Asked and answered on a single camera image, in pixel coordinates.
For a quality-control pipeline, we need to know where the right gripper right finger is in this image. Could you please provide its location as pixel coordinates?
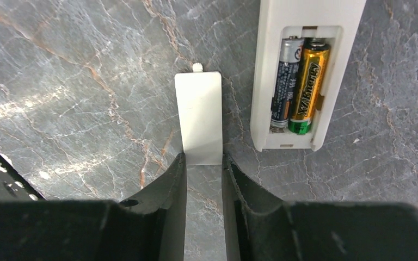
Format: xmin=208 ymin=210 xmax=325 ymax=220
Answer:
xmin=222 ymin=154 xmax=418 ymax=260

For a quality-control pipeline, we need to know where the white remote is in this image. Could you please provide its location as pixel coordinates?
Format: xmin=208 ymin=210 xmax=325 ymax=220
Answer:
xmin=250 ymin=1 xmax=366 ymax=151

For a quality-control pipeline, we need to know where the dark AAA battery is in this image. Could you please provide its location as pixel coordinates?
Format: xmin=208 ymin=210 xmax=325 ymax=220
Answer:
xmin=270 ymin=36 xmax=305 ymax=133

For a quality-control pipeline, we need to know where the gold AAA battery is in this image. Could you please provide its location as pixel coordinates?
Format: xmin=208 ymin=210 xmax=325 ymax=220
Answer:
xmin=288 ymin=38 xmax=331 ymax=135

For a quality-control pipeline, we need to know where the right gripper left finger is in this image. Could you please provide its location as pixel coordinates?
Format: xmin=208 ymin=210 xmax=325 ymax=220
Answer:
xmin=0 ymin=153 xmax=187 ymax=260

